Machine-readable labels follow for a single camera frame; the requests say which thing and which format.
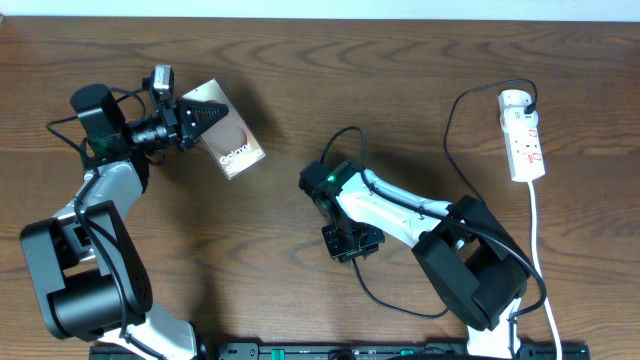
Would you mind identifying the bronze Galaxy smartphone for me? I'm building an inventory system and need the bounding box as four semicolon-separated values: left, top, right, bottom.
184;79;266;180

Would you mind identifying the black charging cable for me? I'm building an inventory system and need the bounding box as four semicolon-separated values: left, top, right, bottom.
349;78;539;320

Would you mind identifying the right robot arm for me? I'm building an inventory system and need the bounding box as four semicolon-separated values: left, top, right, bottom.
299;161;535;358

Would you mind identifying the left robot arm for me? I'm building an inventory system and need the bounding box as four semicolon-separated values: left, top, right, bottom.
20;84;229;359

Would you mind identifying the white charger adapter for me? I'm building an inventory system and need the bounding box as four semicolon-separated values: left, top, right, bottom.
498;89;532;112

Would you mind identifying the white power strip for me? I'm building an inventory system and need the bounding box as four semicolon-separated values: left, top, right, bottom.
500;106;546;183

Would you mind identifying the black left camera cable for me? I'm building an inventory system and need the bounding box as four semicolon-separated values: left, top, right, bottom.
45;87;166;360

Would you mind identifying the black camera cable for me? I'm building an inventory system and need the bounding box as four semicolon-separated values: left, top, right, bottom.
319;125;548;360
45;87;166;360

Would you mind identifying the black right camera cable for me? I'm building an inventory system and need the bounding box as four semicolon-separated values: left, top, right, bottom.
319;125;548;360

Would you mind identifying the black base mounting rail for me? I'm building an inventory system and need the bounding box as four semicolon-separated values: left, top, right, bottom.
88;343;591;360

